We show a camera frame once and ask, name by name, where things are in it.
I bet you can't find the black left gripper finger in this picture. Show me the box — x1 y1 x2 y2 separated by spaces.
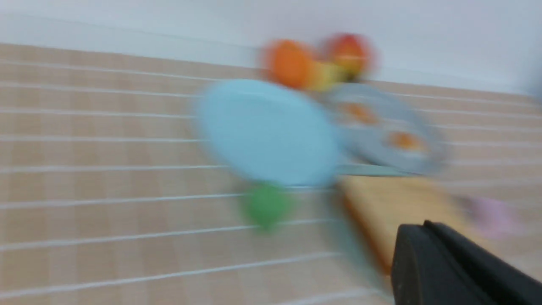
391 220 542 305

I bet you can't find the toast slice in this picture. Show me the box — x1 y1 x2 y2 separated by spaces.
338 175 476 274

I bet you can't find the pink cube block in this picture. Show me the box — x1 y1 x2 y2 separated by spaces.
462 196 521 239

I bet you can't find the fried egg right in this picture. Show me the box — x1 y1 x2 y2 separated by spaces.
382 129 429 154

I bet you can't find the fried egg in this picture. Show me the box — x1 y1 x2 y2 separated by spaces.
382 129 429 154
337 102 380 127

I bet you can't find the grey plate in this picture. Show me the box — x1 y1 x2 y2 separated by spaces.
326 83 449 175

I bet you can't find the fried egg back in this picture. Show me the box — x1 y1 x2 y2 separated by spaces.
337 102 380 127

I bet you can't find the green cube block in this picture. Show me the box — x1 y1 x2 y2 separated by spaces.
240 182 295 232

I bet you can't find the light blue plate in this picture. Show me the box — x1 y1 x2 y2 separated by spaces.
193 79 341 187

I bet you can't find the yellow cube block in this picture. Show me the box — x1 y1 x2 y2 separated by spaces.
308 61 347 92

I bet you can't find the red yellow mango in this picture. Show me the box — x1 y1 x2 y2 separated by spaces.
324 33 377 83

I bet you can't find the orange fruit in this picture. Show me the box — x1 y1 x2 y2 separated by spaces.
263 39 314 89

